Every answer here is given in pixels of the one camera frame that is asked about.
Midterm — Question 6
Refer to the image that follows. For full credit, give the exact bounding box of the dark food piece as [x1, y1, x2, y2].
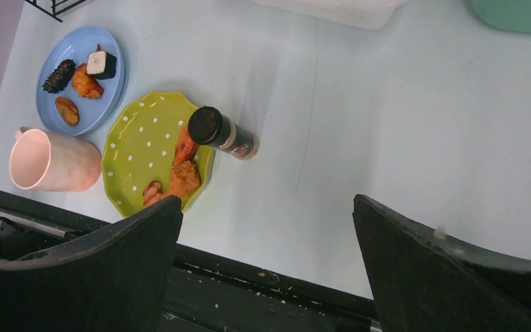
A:
[42, 59, 76, 94]

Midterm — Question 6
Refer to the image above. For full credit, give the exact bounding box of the green dotted plate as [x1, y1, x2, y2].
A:
[102, 91, 198, 217]

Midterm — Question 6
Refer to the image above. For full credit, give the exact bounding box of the small orange food piece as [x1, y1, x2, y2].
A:
[55, 97, 80, 127]

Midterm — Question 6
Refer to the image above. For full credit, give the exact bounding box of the orange food on blue plate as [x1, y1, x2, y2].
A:
[71, 63, 104, 100]

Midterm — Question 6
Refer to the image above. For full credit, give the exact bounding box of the pink mug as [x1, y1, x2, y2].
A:
[8, 127, 101, 192]

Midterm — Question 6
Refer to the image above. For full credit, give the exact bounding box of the white plastic basket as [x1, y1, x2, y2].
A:
[256, 0, 408, 31]

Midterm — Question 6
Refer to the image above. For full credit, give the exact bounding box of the small black lid spice jar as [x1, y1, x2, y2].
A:
[187, 106, 259, 160]

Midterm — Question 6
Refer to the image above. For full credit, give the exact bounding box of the orange food on green plate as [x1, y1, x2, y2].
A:
[163, 126, 201, 198]

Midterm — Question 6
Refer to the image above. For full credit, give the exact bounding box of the green trash bin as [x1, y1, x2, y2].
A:
[470, 0, 531, 33]

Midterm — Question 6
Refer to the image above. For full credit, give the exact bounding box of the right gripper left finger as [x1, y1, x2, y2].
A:
[0, 196, 183, 331]

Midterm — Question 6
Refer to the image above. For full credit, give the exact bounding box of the black wire rack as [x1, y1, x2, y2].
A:
[25, 0, 88, 23]

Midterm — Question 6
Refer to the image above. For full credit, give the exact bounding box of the white black food cube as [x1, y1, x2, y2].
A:
[86, 50, 118, 80]

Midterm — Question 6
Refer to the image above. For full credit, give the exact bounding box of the blue plate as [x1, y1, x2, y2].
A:
[36, 26, 127, 136]

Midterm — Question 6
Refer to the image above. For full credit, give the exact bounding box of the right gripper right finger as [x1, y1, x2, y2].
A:
[353, 194, 531, 331]

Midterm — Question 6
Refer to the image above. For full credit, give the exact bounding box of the red food strip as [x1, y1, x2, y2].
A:
[142, 181, 163, 208]

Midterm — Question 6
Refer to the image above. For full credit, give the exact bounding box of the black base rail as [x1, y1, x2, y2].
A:
[0, 190, 381, 331]

